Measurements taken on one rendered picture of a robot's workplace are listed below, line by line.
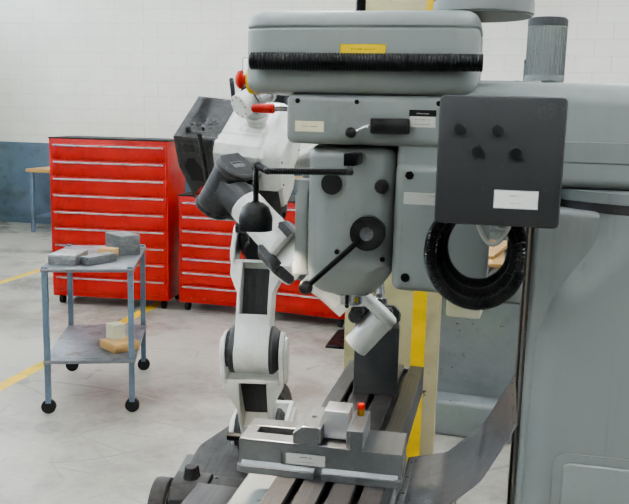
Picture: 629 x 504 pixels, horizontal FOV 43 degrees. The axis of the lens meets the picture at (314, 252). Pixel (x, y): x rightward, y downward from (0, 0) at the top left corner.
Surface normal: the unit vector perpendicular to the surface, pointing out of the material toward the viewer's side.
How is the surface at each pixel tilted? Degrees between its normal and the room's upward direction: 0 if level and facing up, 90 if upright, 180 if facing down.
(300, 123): 90
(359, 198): 90
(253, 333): 60
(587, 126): 90
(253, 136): 34
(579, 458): 88
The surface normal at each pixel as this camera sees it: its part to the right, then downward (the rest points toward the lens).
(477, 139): -0.22, 0.16
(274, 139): 0.66, -0.41
